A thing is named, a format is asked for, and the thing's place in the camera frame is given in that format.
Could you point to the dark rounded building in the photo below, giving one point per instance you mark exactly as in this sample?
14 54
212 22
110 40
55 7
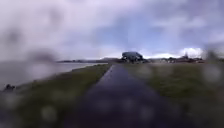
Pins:
131 56

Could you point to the wide grass field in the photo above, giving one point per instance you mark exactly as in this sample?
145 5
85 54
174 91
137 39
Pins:
180 80

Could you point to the row of distant buildings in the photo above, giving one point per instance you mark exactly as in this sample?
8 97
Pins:
186 60

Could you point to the grey water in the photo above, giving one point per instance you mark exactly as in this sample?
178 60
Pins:
33 71

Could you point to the distant low shore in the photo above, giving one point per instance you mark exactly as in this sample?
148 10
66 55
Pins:
86 61

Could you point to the dark wet asphalt path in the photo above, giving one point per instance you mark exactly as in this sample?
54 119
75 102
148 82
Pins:
120 96

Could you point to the grass strip beside water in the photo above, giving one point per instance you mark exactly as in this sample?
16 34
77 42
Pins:
66 90

